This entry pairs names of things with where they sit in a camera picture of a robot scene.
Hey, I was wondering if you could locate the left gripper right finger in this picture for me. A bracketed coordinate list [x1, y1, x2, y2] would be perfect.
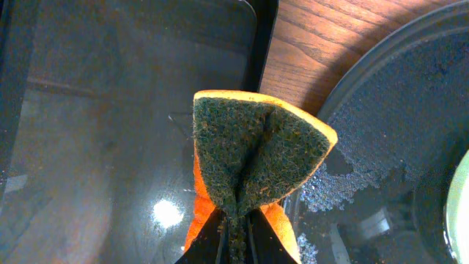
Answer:
[246, 209, 297, 264]

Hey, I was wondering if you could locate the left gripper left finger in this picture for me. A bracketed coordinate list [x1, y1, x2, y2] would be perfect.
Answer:
[175, 209, 226, 264]

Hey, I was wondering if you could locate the orange sponge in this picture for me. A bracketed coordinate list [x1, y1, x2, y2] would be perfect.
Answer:
[183, 90, 338, 263]

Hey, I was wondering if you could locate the light green plate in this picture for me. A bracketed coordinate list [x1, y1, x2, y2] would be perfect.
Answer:
[445, 153, 469, 264]

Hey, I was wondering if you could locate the black rectangular tray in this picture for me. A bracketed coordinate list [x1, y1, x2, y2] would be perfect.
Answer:
[1, 0, 278, 263]

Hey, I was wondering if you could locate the black round tray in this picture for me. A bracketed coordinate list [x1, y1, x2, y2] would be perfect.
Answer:
[285, 1, 468, 263]

